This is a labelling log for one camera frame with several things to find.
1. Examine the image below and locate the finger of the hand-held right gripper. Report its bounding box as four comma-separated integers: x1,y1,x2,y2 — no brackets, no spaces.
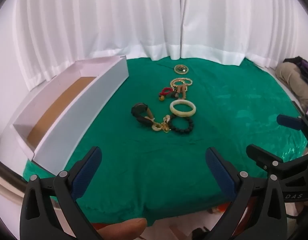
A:
277,114,308,147
246,144,286,174

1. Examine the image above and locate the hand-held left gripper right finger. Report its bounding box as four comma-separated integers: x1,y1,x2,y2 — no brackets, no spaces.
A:
205,147,287,240

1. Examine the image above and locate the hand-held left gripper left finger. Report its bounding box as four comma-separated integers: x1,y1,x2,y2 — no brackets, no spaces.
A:
19,146,104,240

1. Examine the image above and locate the black bead bracelet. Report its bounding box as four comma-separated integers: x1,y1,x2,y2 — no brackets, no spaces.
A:
169,115,195,136

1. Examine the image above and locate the white cardboard box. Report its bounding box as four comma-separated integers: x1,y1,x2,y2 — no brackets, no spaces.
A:
10,56,129,177

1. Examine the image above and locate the white jade bangle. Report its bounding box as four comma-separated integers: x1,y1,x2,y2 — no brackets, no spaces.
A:
170,100,196,117

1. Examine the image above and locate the dark bracelet with gold chain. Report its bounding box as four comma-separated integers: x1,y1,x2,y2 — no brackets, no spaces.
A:
131,102,172,133

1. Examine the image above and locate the red cord bracelet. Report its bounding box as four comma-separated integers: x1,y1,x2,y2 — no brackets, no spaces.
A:
158,87,173,102

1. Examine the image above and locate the beige cloth bundle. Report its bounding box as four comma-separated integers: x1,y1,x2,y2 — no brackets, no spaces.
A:
275,62,308,110

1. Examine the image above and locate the dark purple bag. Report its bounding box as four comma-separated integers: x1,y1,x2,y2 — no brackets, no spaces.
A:
284,56,308,82

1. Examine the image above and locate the green velvet cloth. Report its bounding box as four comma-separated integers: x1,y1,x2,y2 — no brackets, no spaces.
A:
22,57,308,227

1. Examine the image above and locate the white curtain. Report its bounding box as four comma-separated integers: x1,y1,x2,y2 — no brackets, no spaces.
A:
12,0,182,90
179,0,288,68

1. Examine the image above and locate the brown wooden bead bracelet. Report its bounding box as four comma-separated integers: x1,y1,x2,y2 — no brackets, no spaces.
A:
174,84,188,100

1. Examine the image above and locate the gold bead bracelet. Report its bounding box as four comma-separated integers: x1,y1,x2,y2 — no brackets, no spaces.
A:
170,78,193,88

